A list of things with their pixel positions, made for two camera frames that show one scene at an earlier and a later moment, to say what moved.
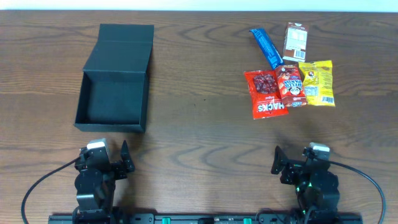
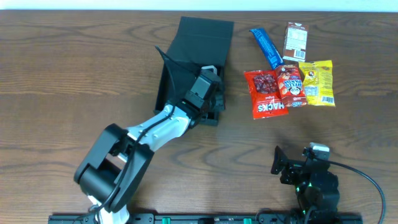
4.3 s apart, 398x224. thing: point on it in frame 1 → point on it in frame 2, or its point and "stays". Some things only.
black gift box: x=114 y=89 → x=201 y=43
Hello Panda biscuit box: x=291 y=86 stays
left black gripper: x=117 y=168 → x=218 y=101
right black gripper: x=290 y=170 stays
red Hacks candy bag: x=266 y=98 stays
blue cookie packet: x=273 y=57 stays
